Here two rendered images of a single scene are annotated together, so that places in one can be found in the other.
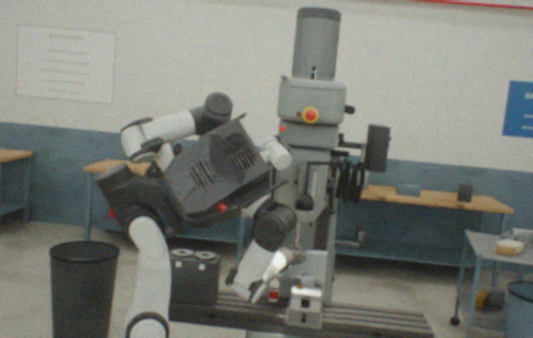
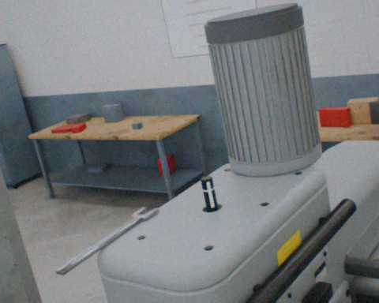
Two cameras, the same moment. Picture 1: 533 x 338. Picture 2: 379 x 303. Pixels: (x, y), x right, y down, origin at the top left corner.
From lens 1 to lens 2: 1.73 m
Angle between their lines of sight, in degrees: 37
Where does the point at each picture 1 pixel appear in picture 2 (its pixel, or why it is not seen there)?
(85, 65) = (227, 10)
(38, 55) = (181, 11)
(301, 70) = (231, 151)
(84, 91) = not seen: hidden behind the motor
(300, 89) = (120, 284)
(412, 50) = not seen: outside the picture
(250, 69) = not seen: outside the picture
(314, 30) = (229, 72)
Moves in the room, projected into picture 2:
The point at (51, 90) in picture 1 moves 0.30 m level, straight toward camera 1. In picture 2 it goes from (201, 46) to (197, 50)
